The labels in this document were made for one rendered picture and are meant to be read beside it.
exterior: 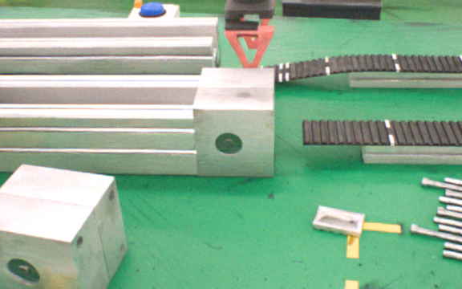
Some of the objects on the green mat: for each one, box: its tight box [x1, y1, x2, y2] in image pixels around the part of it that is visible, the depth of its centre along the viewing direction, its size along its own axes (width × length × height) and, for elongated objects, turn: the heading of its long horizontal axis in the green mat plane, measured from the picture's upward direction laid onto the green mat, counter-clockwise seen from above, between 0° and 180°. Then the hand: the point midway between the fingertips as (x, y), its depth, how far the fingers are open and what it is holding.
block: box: [192, 68, 274, 177], centre depth 73 cm, size 9×12×10 cm
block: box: [0, 165, 128, 289], centre depth 57 cm, size 10×11×10 cm
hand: (252, 54), depth 88 cm, fingers open, 8 cm apart
